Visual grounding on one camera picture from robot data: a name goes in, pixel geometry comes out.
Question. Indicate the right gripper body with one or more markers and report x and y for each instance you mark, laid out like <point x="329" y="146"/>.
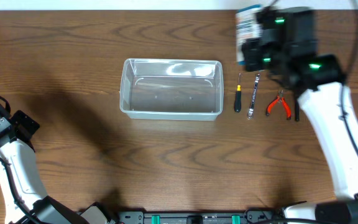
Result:
<point x="266" y="56"/>

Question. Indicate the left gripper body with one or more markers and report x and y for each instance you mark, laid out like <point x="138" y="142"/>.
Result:
<point x="25" y="124"/>

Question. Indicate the blue white cardboard box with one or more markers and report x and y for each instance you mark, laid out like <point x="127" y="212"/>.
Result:
<point x="246" y="28"/>

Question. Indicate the small hammer black orange handle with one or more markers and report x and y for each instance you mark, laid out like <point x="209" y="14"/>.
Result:
<point x="297" y="108"/>

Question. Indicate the clear plastic container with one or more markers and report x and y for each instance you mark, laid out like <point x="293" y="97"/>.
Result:
<point x="172" y="89"/>

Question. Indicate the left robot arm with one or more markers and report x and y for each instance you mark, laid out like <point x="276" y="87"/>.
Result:
<point x="25" y="197"/>

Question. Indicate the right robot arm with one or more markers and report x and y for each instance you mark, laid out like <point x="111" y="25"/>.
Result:
<point x="325" y="98"/>

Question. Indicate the black yellow screwdriver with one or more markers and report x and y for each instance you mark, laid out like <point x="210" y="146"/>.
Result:
<point x="237" y="101"/>

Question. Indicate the silver wrench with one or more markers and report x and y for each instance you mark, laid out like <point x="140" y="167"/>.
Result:
<point x="250" y="113"/>

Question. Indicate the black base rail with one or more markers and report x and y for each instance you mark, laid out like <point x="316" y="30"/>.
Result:
<point x="247" y="217"/>

